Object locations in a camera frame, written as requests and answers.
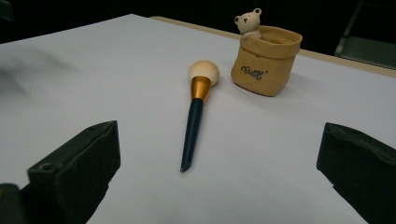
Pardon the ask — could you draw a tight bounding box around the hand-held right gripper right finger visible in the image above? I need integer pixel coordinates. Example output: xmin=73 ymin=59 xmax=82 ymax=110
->
xmin=317 ymin=122 xmax=396 ymax=224

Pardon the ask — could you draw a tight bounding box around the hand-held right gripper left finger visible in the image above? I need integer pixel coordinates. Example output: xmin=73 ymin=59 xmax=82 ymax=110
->
xmin=20 ymin=120 xmax=121 ymax=224

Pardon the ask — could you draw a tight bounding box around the wooden spoon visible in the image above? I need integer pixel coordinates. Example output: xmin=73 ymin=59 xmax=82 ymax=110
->
xmin=179 ymin=60 xmax=220 ymax=174

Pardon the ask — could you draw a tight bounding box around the tan pot with bear figure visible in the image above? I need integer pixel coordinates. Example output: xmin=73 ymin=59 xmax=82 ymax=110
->
xmin=230 ymin=7 xmax=304 ymax=97

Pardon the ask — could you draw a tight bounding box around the white table cover board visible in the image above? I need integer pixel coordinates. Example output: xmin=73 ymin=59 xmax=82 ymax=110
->
xmin=0 ymin=13 xmax=396 ymax=224

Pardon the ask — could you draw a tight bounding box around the wooden table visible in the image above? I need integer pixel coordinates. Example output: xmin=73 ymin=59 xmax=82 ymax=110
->
xmin=148 ymin=15 xmax=396 ymax=78

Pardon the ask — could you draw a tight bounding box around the white metal stand with shelf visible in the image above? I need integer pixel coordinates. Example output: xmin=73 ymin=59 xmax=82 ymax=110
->
xmin=334 ymin=0 xmax=396 ymax=70

